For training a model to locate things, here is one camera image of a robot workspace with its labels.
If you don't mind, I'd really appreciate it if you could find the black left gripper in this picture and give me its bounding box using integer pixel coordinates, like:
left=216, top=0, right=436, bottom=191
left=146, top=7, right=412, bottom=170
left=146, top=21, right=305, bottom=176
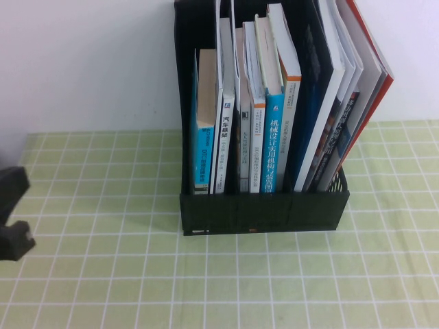
left=0, top=220, right=37, bottom=264

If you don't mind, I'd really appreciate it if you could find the cyan spine DTC book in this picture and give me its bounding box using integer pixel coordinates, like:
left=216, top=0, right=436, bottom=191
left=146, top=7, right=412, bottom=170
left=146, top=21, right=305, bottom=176
left=191, top=47, right=217, bottom=195

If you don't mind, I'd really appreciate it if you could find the white car suspension book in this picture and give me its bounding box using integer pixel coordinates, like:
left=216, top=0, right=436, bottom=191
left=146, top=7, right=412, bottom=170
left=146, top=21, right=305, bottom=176
left=213, top=16, right=237, bottom=195

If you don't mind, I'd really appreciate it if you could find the grey spine book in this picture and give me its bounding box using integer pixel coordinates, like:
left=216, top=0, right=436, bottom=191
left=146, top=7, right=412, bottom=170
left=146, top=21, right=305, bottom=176
left=235, top=27, right=252, bottom=193

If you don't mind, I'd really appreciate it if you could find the black plastic book holder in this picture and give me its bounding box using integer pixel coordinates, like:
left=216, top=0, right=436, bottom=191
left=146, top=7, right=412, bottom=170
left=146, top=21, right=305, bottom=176
left=173, top=0, right=351, bottom=237

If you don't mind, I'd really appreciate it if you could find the short white orange-band book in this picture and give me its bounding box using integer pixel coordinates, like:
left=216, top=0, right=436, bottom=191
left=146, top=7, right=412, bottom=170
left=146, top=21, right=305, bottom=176
left=241, top=21, right=268, bottom=194

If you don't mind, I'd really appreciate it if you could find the cyan mechanical design book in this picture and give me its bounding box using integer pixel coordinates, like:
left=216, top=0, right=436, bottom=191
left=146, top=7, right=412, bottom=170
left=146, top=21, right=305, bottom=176
left=253, top=13, right=286, bottom=195

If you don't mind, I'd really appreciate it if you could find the blue and orange book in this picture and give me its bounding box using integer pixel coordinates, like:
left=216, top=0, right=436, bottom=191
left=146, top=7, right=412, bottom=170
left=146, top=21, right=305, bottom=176
left=266, top=3, right=302, bottom=188

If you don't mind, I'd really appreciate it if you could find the large dark blue book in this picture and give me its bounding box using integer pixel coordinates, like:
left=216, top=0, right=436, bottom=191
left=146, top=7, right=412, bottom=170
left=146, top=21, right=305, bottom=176
left=286, top=0, right=346, bottom=192

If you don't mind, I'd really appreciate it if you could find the red cover book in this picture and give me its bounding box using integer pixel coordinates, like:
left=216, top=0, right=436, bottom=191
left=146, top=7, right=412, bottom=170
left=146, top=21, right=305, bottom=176
left=317, top=0, right=388, bottom=193

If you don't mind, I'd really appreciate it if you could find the green grid tablecloth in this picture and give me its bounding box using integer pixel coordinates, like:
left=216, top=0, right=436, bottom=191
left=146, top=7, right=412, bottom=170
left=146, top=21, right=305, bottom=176
left=0, top=119, right=439, bottom=329

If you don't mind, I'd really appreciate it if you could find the thin white magazine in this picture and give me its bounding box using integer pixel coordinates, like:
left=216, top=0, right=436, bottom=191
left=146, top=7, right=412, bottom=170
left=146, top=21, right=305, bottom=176
left=209, top=0, right=226, bottom=195

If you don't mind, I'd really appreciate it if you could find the thin white folder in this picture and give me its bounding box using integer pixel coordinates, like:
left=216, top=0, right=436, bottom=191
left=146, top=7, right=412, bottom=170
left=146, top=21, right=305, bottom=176
left=229, top=0, right=242, bottom=92

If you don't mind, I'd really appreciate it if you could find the large white magazine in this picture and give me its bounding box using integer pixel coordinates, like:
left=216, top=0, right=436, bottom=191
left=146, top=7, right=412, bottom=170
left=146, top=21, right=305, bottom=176
left=308, top=0, right=365, bottom=192

